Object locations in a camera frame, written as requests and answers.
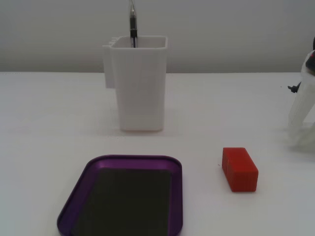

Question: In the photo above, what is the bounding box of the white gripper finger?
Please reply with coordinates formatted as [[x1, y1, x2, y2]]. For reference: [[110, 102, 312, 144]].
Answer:
[[288, 122, 315, 153], [287, 72, 315, 132]]

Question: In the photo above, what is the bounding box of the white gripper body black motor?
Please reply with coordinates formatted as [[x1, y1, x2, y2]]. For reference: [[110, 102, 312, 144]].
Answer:
[[300, 36, 315, 76]]

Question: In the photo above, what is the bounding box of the red rectangular block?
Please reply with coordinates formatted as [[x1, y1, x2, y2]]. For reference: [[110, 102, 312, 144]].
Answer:
[[222, 147, 259, 193]]

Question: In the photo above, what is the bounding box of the white plastic pen holder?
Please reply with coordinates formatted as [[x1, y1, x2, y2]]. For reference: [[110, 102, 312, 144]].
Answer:
[[102, 35, 169, 132]]

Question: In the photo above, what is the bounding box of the black ballpoint pen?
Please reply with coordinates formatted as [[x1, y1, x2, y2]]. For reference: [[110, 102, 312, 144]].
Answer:
[[127, 0, 139, 48]]

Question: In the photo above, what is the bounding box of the black tray liner mat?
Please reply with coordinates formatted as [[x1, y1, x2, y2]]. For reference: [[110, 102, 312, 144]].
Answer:
[[71, 168, 172, 236]]

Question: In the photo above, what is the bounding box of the purple metal tray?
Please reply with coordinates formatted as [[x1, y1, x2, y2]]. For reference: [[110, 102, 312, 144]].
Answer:
[[57, 154, 183, 236]]

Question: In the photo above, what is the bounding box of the black cable tie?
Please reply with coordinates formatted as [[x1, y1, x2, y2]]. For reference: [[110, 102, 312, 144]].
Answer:
[[287, 83, 301, 94]]

